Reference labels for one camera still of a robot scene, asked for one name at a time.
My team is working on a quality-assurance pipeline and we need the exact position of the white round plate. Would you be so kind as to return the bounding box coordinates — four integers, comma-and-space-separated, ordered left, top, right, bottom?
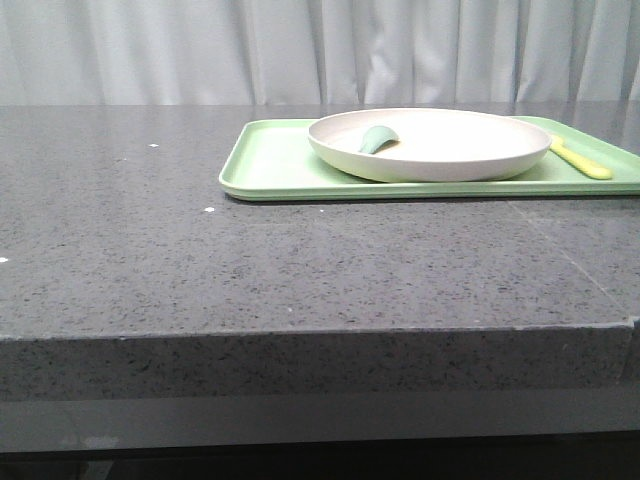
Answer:
308, 108, 551, 183

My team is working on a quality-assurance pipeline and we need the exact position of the yellow plastic fork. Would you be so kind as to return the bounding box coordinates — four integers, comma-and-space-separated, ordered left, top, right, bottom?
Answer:
550, 134, 613, 180

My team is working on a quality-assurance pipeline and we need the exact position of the light green serving tray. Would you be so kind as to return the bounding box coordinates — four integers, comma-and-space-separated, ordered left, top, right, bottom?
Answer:
219, 116, 639, 202

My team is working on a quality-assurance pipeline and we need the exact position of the green plastic spoon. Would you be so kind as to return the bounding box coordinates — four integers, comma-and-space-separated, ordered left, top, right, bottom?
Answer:
359, 125, 399, 154

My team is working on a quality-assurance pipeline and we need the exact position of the white pleated curtain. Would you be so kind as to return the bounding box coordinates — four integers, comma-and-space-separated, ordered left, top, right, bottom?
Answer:
1, 1, 639, 105

